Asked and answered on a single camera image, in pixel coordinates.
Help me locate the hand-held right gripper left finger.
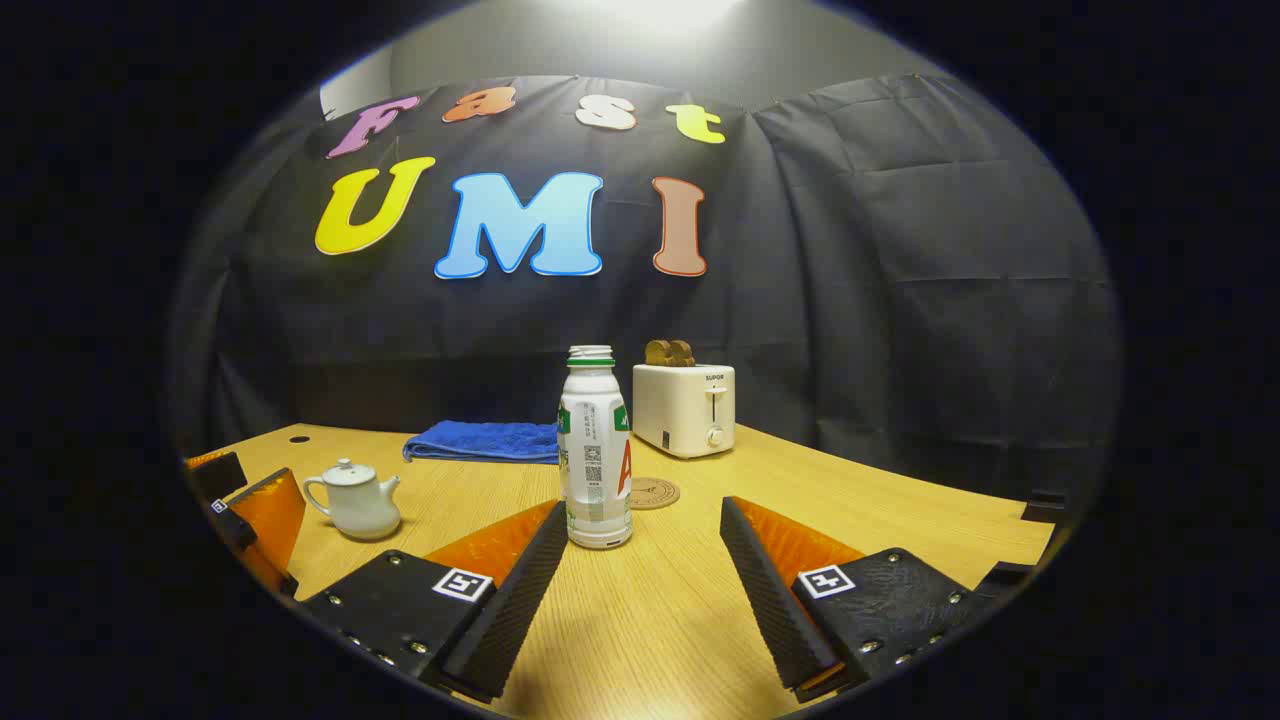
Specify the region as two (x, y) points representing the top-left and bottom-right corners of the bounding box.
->
(300, 500), (569, 703)

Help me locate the white toaster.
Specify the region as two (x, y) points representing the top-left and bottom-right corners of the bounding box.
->
(632, 363), (737, 460)

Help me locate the white water bottle green label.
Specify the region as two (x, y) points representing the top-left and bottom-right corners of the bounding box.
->
(557, 345), (634, 550)

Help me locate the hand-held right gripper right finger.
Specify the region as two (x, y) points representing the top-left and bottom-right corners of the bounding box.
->
(720, 496), (1001, 703)

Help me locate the white ceramic teacup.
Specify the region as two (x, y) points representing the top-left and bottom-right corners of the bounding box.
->
(303, 470), (403, 541)

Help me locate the blue folded towel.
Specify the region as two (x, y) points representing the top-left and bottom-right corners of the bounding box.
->
(403, 420), (561, 466)

